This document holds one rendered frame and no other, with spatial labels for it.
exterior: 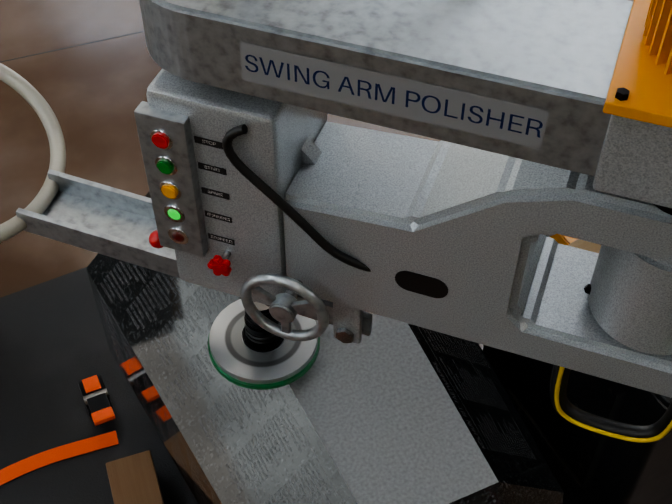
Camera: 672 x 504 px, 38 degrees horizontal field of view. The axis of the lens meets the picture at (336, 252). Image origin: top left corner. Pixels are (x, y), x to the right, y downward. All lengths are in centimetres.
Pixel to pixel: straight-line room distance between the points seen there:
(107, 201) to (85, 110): 200
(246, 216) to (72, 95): 253
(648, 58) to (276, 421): 106
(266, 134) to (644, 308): 58
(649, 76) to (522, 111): 15
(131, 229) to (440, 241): 69
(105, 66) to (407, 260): 278
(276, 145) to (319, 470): 71
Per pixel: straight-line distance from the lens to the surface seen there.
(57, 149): 201
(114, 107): 389
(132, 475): 267
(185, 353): 216
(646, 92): 117
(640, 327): 146
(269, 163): 141
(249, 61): 130
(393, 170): 149
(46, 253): 339
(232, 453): 201
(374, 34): 124
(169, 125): 142
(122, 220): 190
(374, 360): 196
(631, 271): 140
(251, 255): 157
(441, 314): 153
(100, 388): 297
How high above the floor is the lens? 242
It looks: 48 degrees down
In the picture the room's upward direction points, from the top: straight up
